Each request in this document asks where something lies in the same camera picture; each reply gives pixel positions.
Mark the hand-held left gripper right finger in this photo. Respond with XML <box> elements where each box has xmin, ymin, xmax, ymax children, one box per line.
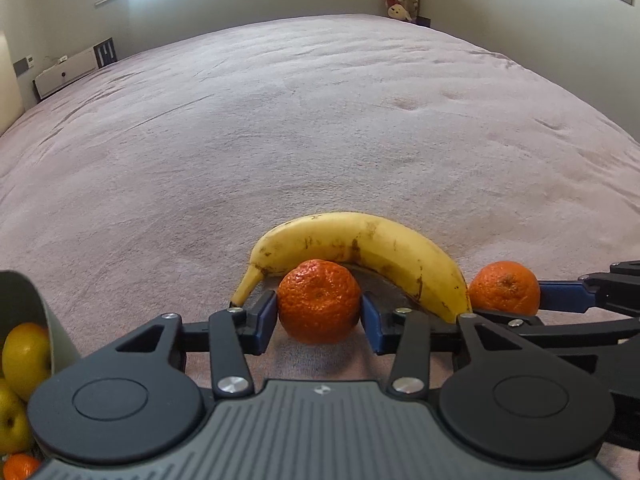
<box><xmin>360</xmin><ymin>293</ymin><xmax>532</xmax><ymax>398</ymax></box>

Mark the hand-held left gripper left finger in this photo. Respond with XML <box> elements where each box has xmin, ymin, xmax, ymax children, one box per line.
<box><xmin>115</xmin><ymin>289</ymin><xmax>279</xmax><ymax>399</ymax></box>

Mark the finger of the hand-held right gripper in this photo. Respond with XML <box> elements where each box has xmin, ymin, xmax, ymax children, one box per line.
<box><xmin>538</xmin><ymin>259</ymin><xmax>640</xmax><ymax>316</ymax></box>
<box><xmin>474</xmin><ymin>309</ymin><xmax>640</xmax><ymax>357</ymax></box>

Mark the orange tangerine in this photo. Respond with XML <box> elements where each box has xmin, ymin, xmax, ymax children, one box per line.
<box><xmin>277</xmin><ymin>259</ymin><xmax>362</xmax><ymax>345</ymax></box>
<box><xmin>468</xmin><ymin>260</ymin><xmax>542</xmax><ymax>317</ymax></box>
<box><xmin>2</xmin><ymin>452</ymin><xmax>42</xmax><ymax>480</ymax></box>

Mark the yellow banana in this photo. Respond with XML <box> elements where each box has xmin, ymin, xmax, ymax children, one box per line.
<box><xmin>229</xmin><ymin>211</ymin><xmax>474</xmax><ymax>325</ymax></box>

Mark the green colander bowl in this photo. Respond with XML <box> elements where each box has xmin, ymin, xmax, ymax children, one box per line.
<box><xmin>0</xmin><ymin>270</ymin><xmax>82</xmax><ymax>480</ymax></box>

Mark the green apple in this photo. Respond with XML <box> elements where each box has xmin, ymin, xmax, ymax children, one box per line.
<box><xmin>0</xmin><ymin>377</ymin><xmax>34</xmax><ymax>454</ymax></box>

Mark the white nightstand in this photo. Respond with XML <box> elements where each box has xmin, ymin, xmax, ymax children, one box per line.
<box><xmin>33</xmin><ymin>45</ymin><xmax>101</xmax><ymax>99</ymax></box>

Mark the cream padded headboard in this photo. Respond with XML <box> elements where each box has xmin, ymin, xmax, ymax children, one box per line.
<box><xmin>0</xmin><ymin>32</ymin><xmax>27</xmax><ymax>133</ymax></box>

